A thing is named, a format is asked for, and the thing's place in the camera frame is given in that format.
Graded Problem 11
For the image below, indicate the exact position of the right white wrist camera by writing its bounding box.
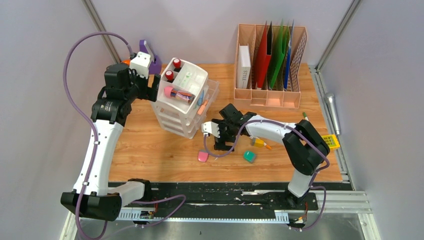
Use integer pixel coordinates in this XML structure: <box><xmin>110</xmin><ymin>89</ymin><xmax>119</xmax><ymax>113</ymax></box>
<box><xmin>201</xmin><ymin>121</ymin><xmax>221</xmax><ymax>138</ymax></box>

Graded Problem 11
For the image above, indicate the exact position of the red round stamp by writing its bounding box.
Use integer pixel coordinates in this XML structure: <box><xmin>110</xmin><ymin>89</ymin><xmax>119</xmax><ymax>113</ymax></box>
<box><xmin>172</xmin><ymin>58</ymin><xmax>182</xmax><ymax>73</ymax></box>

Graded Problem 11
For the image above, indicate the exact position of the blue mini highlighter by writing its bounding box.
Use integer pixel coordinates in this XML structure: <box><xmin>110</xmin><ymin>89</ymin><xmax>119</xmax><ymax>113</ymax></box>
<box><xmin>196</xmin><ymin>90</ymin><xmax>205</xmax><ymax>106</ymax></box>

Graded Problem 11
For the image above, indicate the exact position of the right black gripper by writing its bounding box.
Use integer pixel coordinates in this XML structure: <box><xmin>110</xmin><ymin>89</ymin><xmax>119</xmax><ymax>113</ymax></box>
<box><xmin>213</xmin><ymin>119</ymin><xmax>237</xmax><ymax>152</ymax></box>

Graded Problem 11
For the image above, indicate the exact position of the yellow mini highlighter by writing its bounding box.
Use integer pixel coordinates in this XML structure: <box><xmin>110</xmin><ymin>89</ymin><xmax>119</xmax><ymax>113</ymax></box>
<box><xmin>251</xmin><ymin>137</ymin><xmax>266</xmax><ymax>148</ymax></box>

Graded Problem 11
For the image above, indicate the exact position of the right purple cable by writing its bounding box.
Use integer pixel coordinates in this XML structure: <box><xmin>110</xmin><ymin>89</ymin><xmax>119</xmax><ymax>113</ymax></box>
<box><xmin>202</xmin><ymin>119</ymin><xmax>332</xmax><ymax>232</ymax></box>

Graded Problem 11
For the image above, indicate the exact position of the blue folder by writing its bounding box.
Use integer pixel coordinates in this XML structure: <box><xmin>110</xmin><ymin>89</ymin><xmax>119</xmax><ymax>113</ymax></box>
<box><xmin>283</xmin><ymin>20</ymin><xmax>295</xmax><ymax>90</ymax></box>

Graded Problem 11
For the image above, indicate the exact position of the yellow small crate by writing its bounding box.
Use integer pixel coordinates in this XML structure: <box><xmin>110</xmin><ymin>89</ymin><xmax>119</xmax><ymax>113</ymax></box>
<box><xmin>321</xmin><ymin>134</ymin><xmax>341</xmax><ymax>151</ymax></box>

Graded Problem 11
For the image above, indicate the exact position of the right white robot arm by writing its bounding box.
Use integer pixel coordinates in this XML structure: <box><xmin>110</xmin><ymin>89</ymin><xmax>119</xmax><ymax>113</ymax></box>
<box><xmin>200</xmin><ymin>103</ymin><xmax>330</xmax><ymax>209</ymax></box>

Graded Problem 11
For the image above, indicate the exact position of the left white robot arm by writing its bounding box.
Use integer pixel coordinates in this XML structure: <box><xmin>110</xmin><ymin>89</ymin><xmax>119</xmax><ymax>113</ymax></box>
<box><xmin>60</xmin><ymin>63</ymin><xmax>161</xmax><ymax>222</ymax></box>

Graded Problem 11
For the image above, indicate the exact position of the teal eraser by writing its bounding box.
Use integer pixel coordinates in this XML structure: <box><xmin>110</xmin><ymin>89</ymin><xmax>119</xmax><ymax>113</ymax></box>
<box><xmin>243</xmin><ymin>150</ymin><xmax>257</xmax><ymax>164</ymax></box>

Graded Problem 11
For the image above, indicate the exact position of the orange mini highlighter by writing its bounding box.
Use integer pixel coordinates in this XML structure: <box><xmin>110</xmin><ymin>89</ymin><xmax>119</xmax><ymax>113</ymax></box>
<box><xmin>197</xmin><ymin>99</ymin><xmax>209</xmax><ymax>116</ymax></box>

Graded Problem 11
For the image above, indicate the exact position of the pink plastic file organizer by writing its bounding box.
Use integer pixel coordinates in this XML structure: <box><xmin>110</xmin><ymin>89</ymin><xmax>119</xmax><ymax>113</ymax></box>
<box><xmin>233</xmin><ymin>22</ymin><xmax>308</xmax><ymax>111</ymax></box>

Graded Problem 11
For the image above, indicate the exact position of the pink eraser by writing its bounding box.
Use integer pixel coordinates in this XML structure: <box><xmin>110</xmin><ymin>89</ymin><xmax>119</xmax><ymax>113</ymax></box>
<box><xmin>197</xmin><ymin>150</ymin><xmax>209</xmax><ymax>163</ymax></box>

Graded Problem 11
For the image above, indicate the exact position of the purple object at wall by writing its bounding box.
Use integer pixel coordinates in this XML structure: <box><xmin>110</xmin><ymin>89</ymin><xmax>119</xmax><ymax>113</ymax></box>
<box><xmin>139</xmin><ymin>39</ymin><xmax>162</xmax><ymax>75</ymax></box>

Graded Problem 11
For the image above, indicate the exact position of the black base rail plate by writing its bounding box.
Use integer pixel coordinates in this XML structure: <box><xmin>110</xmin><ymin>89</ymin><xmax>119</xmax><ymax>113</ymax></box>
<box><xmin>151</xmin><ymin>182</ymin><xmax>319</xmax><ymax>219</ymax></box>

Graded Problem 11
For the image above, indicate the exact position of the red black stamp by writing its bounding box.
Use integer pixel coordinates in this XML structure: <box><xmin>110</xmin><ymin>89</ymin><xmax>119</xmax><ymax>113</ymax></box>
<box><xmin>165</xmin><ymin>70</ymin><xmax>175</xmax><ymax>83</ymax></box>

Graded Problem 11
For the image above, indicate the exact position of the green folder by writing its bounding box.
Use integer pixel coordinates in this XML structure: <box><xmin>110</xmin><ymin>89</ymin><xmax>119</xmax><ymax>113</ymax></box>
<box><xmin>266</xmin><ymin>20</ymin><xmax>290</xmax><ymax>91</ymax></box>

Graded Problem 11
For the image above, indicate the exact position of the red folder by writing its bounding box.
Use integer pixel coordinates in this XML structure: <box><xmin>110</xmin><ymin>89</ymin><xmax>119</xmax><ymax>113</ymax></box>
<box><xmin>253</xmin><ymin>22</ymin><xmax>273</xmax><ymax>90</ymax></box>

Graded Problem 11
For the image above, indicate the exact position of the white hardcover book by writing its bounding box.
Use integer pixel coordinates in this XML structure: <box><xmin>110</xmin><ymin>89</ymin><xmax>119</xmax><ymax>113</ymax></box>
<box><xmin>236</xmin><ymin>45</ymin><xmax>251</xmax><ymax>89</ymax></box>

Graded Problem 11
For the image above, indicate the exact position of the orange tape dispenser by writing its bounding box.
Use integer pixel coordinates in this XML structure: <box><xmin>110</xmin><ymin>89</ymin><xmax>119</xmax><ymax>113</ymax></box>
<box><xmin>121</xmin><ymin>59</ymin><xmax>131</xmax><ymax>66</ymax></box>

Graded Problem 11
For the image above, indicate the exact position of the pink highlighter pack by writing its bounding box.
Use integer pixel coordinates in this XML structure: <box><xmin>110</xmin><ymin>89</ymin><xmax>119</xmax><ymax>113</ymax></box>
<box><xmin>164</xmin><ymin>86</ymin><xmax>196</xmax><ymax>105</ymax></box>

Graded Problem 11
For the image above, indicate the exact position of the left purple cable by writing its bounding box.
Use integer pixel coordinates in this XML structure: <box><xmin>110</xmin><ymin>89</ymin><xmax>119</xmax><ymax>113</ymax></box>
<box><xmin>62</xmin><ymin>31</ymin><xmax>186</xmax><ymax>240</ymax></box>

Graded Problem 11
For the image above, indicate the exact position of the white plastic drawer unit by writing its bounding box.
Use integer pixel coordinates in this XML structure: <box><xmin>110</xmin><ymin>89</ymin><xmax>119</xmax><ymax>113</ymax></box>
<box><xmin>151</xmin><ymin>57</ymin><xmax>220</xmax><ymax>139</ymax></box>

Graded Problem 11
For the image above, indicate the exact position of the green cap white marker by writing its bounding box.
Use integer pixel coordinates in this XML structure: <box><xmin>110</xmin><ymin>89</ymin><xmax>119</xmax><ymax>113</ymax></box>
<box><xmin>302</xmin><ymin>112</ymin><xmax>309</xmax><ymax>121</ymax></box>

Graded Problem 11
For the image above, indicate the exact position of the purple cable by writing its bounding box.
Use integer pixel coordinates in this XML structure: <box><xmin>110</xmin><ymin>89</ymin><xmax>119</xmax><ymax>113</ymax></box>
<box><xmin>202</xmin><ymin>119</ymin><xmax>332</xmax><ymax>232</ymax></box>
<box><xmin>62</xmin><ymin>31</ymin><xmax>186</xmax><ymax>240</ymax></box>

